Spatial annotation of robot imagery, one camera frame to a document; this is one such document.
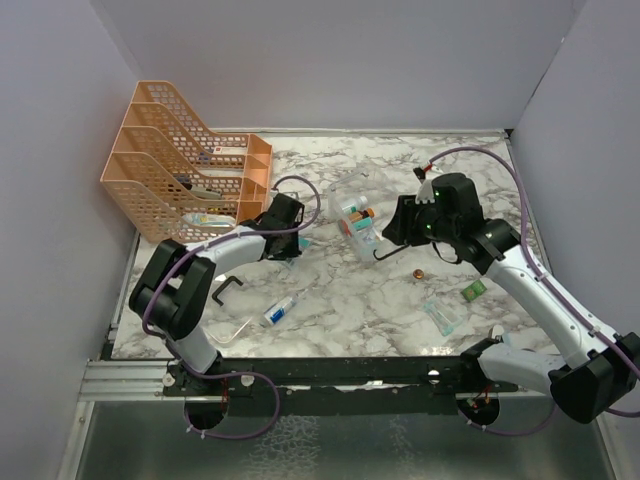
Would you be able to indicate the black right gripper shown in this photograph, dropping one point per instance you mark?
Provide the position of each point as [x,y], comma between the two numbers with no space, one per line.
[401,230]

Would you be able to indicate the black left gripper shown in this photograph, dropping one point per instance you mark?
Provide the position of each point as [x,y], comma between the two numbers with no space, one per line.
[291,252]

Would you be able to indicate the brown syrup bottle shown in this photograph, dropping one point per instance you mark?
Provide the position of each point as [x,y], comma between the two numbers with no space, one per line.
[362,214]

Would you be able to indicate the blue white gauze packet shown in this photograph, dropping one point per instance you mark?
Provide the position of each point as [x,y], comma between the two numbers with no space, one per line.
[370,237]

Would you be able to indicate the teal bandage packet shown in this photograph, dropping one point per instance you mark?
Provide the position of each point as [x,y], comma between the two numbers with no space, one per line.
[362,223]
[303,243]

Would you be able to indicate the white plastic bottle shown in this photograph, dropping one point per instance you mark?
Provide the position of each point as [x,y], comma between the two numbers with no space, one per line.
[354,204]

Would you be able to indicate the clear medicine kit box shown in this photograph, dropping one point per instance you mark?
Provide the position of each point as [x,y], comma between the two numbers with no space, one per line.
[385,215]

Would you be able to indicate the small green box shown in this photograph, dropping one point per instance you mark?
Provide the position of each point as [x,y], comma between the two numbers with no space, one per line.
[473,291]

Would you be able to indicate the blue white tube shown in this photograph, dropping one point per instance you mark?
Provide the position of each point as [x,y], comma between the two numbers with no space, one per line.
[276,312]

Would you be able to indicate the clear teal pad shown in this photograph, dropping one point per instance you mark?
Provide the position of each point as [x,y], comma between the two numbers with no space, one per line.
[445,319]

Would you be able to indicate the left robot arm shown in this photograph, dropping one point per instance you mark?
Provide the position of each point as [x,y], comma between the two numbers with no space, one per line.
[171,293]

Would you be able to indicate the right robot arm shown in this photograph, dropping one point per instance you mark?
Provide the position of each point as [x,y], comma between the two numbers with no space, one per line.
[595,366]

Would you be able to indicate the tube package in organizer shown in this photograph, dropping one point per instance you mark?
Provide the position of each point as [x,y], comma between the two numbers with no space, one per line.
[209,220]

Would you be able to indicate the red white box in organizer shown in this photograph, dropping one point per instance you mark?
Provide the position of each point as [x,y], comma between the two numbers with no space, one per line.
[229,150]

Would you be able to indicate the stapler in organizer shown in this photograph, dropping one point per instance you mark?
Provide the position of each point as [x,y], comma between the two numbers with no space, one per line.
[189,190]

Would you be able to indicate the orange plastic file organizer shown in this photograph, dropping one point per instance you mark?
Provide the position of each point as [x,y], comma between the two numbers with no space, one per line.
[163,142]

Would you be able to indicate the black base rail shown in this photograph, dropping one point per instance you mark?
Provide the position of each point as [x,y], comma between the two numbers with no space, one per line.
[332,386]

